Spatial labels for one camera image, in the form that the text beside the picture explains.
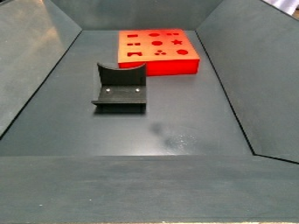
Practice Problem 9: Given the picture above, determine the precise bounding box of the red shape-sorter block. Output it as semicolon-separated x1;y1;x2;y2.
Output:
117;29;201;76

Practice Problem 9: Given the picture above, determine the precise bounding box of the black fixture bracket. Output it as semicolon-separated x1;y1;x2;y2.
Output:
90;64;146;114

